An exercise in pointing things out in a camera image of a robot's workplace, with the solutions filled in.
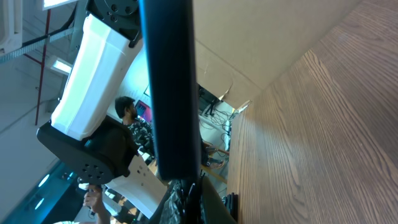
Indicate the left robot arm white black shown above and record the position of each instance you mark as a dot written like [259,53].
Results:
[99,149]

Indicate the smartphone with light blue screen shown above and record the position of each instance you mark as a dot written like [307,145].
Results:
[168,34]

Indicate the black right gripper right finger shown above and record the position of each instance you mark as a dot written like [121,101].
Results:
[217,210]

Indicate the red monitor in background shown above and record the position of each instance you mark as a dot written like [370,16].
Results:
[143,111]

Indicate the red ceiling pipe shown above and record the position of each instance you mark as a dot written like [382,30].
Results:
[41,63]

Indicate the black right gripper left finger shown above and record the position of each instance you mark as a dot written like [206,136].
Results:
[171,209]

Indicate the bare hand in background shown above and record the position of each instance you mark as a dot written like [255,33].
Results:
[94,200]

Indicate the man in patterned shirt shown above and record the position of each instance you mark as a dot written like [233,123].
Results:
[140,129]

